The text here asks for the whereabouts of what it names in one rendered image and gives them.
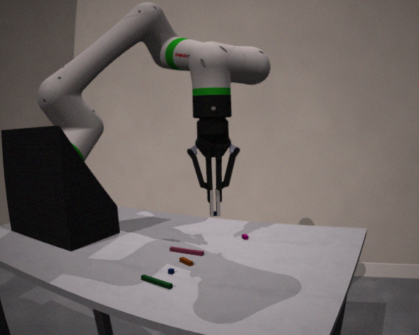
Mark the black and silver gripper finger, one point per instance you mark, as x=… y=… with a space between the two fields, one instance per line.
x=219 y=184
x=209 y=185

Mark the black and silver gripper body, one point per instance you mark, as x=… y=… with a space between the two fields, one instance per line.
x=212 y=132

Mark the orange rod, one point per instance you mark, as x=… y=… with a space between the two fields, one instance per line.
x=186 y=261

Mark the pink rod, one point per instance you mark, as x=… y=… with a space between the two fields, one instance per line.
x=187 y=251

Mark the dark green rod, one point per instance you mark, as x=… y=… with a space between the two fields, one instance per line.
x=157 y=282

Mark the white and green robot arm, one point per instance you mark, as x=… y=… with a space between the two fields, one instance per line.
x=212 y=67

